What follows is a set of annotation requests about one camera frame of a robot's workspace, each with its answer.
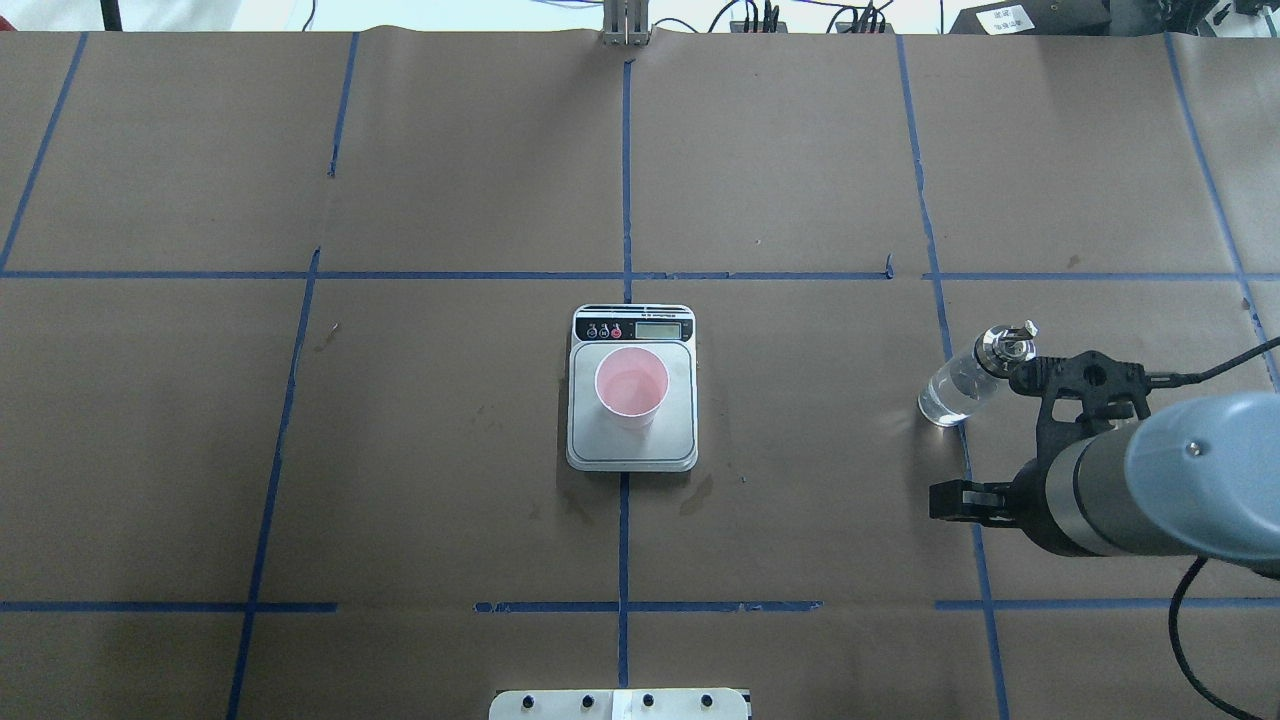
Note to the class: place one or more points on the white digital kitchen scale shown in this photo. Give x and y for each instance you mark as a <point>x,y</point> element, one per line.
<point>593,441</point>

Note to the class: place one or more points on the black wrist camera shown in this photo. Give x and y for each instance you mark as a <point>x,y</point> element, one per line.
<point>1079,397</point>

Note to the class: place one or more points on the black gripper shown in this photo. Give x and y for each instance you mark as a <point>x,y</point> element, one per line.
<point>1027,493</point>

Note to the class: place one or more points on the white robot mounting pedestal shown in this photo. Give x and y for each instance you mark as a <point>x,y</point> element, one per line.
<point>623,703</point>

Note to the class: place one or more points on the glass sauce bottle metal spout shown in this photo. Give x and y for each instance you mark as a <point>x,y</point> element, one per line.
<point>968,381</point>

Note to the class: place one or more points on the pink plastic cup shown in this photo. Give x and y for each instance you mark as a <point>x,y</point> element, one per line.
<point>631,383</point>

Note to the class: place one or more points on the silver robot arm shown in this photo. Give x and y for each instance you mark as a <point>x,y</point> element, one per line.
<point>1197,479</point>

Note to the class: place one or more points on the aluminium frame post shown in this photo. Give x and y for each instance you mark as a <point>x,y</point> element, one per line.
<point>626,23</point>

